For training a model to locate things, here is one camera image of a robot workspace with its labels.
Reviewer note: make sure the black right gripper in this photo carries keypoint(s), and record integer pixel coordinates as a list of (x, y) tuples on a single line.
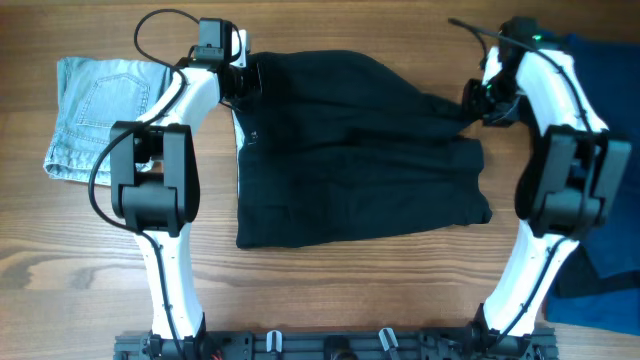
[(472, 101)]

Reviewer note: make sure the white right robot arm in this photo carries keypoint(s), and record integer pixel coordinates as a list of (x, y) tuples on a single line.
[(568, 186)]

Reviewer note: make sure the black shorts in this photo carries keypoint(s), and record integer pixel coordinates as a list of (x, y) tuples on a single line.
[(338, 147)]

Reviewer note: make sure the black garment in pile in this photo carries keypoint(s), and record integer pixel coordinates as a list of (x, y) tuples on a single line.
[(578, 278)]

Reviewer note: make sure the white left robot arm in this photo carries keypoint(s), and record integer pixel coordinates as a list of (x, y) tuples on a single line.
[(155, 186)]

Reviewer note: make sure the folded light blue jeans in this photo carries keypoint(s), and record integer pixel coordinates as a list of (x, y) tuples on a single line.
[(92, 96)]

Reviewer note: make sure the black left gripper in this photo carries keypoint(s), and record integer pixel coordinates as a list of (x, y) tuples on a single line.
[(255, 79)]

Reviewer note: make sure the blue garment in pile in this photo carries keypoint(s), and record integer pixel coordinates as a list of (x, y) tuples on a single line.
[(608, 73)]

